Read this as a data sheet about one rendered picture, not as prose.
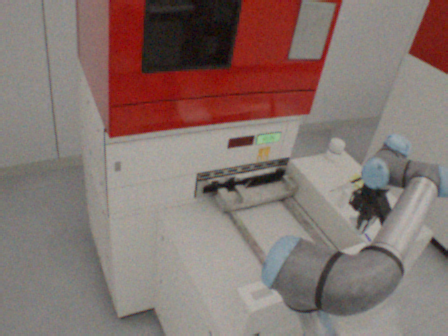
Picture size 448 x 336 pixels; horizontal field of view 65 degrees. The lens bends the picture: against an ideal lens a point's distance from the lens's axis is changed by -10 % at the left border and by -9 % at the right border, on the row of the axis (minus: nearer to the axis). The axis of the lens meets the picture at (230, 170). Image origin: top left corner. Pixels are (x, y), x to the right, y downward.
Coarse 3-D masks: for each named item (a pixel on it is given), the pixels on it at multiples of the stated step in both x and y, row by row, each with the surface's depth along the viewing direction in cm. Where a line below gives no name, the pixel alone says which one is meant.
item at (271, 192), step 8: (272, 184) 169; (280, 184) 170; (232, 192) 160; (248, 192) 162; (256, 192) 163; (264, 192) 163; (272, 192) 164; (280, 192) 165; (288, 192) 166; (216, 200) 157; (240, 200) 157; (256, 200) 159; (264, 200) 161; (272, 200) 164; (224, 208) 152; (232, 208) 154
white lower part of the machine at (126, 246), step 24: (96, 192) 167; (96, 216) 185; (144, 216) 152; (96, 240) 210; (120, 240) 153; (144, 240) 160; (120, 264) 163; (144, 264) 170; (120, 288) 173; (144, 288) 182; (120, 312) 185
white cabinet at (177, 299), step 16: (160, 224) 152; (160, 240) 157; (160, 256) 162; (176, 256) 140; (160, 272) 167; (176, 272) 144; (160, 288) 173; (176, 288) 148; (192, 288) 130; (160, 304) 180; (176, 304) 153; (192, 304) 133; (160, 320) 188; (176, 320) 158; (192, 320) 137; (208, 320) 121; (288, 320) 124; (352, 320) 164; (368, 320) 180
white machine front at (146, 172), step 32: (192, 128) 136; (224, 128) 144; (256, 128) 151; (288, 128) 159; (128, 160) 131; (160, 160) 138; (192, 160) 145; (224, 160) 153; (256, 160) 162; (288, 160) 173; (128, 192) 140; (160, 192) 148; (192, 192) 156
